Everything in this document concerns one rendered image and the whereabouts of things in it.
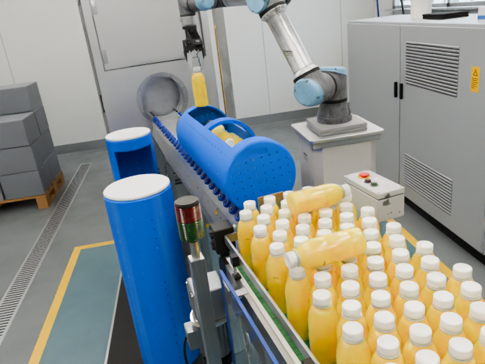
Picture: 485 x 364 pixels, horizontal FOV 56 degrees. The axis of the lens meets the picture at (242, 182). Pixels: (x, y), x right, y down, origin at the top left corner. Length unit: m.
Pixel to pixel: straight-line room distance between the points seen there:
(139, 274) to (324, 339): 1.12
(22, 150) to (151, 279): 3.19
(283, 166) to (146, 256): 0.68
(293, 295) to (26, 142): 4.08
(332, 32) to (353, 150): 5.16
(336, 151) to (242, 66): 4.91
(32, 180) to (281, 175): 3.66
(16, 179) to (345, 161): 3.77
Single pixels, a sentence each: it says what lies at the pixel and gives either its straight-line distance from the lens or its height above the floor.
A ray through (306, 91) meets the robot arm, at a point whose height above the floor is 1.35.
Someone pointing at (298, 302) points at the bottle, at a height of 1.02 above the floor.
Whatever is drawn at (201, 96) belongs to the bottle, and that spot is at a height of 1.30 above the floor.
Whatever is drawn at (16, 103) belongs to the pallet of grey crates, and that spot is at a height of 1.03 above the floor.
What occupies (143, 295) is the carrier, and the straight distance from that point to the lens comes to 2.06.
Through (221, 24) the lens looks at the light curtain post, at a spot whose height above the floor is 1.60.
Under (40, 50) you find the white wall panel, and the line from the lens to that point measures 6.85.
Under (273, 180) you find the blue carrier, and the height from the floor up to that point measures 1.07.
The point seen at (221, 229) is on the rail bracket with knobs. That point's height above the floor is 1.00.
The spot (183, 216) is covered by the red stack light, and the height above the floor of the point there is 1.23.
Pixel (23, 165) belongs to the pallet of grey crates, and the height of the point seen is 0.48.
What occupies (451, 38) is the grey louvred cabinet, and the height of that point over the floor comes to 1.36.
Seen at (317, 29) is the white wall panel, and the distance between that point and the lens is 6.96.
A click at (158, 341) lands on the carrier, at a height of 0.34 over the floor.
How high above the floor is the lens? 1.68
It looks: 21 degrees down
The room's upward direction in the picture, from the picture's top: 7 degrees counter-clockwise
